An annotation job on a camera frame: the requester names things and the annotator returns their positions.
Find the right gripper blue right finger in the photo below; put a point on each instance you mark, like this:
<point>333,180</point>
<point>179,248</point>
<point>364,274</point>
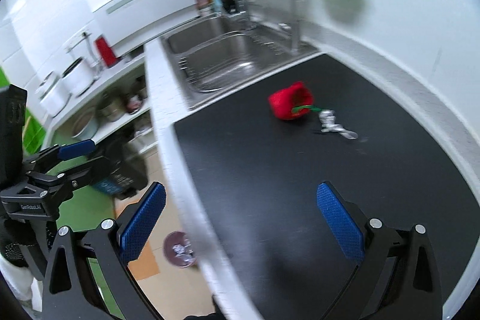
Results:
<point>395,274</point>

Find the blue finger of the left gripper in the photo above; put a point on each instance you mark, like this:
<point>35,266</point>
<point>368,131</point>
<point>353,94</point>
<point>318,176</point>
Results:
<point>73,178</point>
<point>50,157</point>

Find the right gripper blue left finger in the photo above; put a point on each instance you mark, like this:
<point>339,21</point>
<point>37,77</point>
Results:
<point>70,290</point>

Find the black dual recycling bin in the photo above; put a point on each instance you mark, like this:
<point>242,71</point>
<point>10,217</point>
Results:
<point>127,172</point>

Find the orange floor mat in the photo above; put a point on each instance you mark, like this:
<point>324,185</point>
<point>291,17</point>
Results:
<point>145,266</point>

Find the pink round waste basket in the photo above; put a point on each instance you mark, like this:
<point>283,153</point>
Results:
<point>176,237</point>

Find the red cup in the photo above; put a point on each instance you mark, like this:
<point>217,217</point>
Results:
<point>106,52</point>

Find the black counter mat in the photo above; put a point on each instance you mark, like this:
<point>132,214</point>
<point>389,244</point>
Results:
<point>257,178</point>

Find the stainless steel sink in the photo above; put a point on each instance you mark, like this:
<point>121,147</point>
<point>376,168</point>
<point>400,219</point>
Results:
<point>213,55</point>

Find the red drawstring pouch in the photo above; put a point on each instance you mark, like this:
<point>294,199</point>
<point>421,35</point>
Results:
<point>292,102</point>

